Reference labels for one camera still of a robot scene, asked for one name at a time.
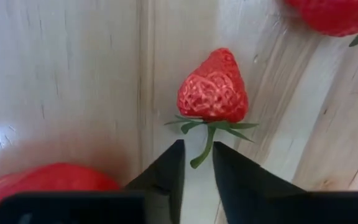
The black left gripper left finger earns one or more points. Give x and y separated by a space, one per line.
166 186

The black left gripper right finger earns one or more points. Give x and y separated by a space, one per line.
250 193

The red strawberry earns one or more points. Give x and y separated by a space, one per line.
331 15
213 93
48 177

